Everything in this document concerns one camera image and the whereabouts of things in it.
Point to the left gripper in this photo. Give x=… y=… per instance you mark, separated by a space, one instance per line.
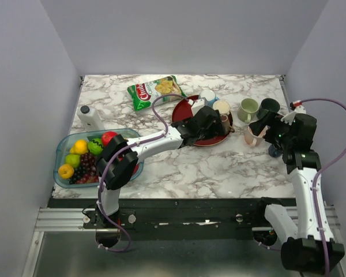
x=215 y=130

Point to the cream mug black handle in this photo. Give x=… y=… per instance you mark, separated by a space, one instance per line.
x=222 y=106

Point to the yellow lemon toy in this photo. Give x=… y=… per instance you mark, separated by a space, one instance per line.
x=80 y=147

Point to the light green mug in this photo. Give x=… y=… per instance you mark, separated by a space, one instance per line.
x=247 y=110

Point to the dark grape bunch toy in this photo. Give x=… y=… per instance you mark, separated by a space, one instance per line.
x=85 y=173

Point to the clear blue fruit container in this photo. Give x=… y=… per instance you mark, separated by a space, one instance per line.
x=65 y=145

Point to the red apple toy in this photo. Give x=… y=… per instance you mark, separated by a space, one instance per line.
x=107 y=137

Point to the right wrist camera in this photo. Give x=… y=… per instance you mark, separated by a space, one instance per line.
x=296 y=108

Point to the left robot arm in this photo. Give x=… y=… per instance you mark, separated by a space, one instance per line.
x=116 y=163

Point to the yellow orange pepper toy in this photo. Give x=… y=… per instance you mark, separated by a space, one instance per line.
x=66 y=171

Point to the dark blue glazed mug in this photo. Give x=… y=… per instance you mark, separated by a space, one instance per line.
x=274 y=152

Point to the green avocado toy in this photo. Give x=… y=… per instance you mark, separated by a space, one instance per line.
x=95 y=146

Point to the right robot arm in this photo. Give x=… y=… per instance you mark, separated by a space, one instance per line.
x=308 y=245

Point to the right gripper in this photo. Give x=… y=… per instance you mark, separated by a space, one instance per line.
x=271 y=119

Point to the brown striped stoneware mug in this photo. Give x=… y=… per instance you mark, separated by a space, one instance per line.
x=226 y=124

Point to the round red lacquer tray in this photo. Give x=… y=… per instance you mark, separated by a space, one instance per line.
x=183 y=110

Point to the light blue mug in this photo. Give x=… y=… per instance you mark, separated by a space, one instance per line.
x=209 y=95

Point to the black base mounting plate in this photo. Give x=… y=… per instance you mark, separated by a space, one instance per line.
x=134 y=217

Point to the dark teal mug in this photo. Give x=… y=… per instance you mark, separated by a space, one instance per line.
x=266 y=105

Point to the pink mug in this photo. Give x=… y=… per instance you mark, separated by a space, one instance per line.
x=253 y=140

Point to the aluminium frame rail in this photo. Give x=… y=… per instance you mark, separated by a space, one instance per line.
x=72 y=219

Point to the white bottle black cap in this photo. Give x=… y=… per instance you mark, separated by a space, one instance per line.
x=90 y=118

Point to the green chips bag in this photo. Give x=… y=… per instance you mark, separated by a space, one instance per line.
x=144 y=94

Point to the green lime toy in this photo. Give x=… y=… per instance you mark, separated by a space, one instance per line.
x=73 y=160

